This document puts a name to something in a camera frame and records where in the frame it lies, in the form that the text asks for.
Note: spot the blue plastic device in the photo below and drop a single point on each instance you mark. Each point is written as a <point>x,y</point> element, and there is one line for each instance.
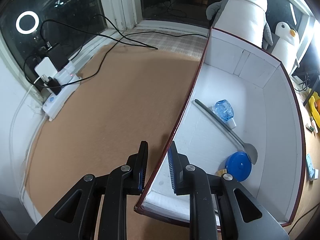
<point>310,168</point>

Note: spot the white wall charger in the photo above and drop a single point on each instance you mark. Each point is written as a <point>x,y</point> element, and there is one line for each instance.
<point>316,174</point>

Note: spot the white power strip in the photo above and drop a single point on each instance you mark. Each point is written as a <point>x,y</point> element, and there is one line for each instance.
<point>54,103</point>

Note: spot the yellow leaf-shaped fruit bowl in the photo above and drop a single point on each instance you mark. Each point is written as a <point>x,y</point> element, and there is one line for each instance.
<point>314,107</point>

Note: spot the small plush penguin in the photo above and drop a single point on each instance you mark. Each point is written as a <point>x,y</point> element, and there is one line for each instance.
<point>286,45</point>

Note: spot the red cardboard box white inside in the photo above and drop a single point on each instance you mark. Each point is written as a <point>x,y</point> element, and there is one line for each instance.
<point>266,114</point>

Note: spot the small blue liquid bottle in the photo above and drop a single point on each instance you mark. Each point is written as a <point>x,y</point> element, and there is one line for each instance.
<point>224,111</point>

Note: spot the white power adapter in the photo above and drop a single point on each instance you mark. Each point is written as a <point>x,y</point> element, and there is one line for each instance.
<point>46,68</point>

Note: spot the blue round tape measure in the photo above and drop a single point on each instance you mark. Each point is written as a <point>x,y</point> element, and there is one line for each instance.
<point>239,165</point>

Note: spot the metal spoon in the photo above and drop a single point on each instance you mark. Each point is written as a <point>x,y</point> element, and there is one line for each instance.
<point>248,148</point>

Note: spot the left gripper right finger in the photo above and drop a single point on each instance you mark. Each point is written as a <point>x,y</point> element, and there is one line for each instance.
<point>177,163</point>

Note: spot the large plush penguin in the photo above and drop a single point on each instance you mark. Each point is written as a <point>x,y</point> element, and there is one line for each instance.
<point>245,19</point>

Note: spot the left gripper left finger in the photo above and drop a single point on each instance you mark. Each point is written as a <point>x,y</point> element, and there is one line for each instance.
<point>138,163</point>

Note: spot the black ring light stand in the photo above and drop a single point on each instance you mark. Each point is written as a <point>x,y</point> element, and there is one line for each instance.
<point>305,87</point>

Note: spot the white lotion bottle grey cap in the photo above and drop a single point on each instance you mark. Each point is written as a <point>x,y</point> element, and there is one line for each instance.
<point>314,125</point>

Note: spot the black power adapter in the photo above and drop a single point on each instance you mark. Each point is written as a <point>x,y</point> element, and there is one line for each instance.
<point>57,56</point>

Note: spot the small green white tube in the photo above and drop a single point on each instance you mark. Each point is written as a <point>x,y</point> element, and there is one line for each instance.
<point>309,128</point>

